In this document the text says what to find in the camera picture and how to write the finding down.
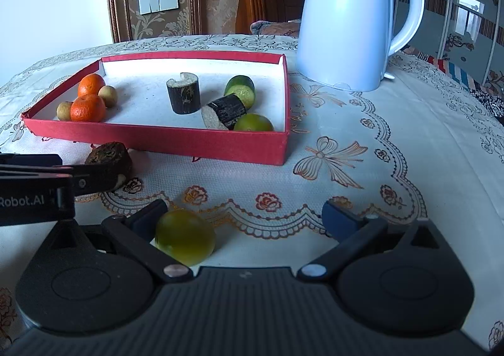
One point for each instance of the red shallow cardboard box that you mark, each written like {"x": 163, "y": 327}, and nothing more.
{"x": 144, "y": 118}

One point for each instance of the sliding door wardrobe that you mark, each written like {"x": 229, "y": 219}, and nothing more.
{"x": 467, "y": 34}

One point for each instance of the orange tangerine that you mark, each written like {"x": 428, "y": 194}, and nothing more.
{"x": 90, "y": 84}
{"x": 90, "y": 108}

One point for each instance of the white wall switch panel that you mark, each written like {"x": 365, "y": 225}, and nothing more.
{"x": 156, "y": 6}

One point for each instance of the brown water chestnut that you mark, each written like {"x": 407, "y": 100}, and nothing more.
{"x": 115, "y": 158}

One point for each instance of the beige pillow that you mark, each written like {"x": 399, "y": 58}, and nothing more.
{"x": 289, "y": 28}

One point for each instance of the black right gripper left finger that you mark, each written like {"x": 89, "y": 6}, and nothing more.
{"x": 98, "y": 277}

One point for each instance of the white electric kettle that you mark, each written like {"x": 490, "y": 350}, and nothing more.
{"x": 346, "y": 44}

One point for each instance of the brownish green kiwi fruit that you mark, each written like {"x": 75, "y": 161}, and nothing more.
{"x": 63, "y": 111}

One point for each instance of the green round fruit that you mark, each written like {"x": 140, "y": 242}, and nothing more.
{"x": 253, "y": 123}
{"x": 185, "y": 236}

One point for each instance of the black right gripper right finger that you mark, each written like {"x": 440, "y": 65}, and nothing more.
{"x": 403, "y": 281}

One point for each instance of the cut green cucumber piece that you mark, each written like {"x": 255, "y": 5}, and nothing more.
{"x": 243, "y": 87}

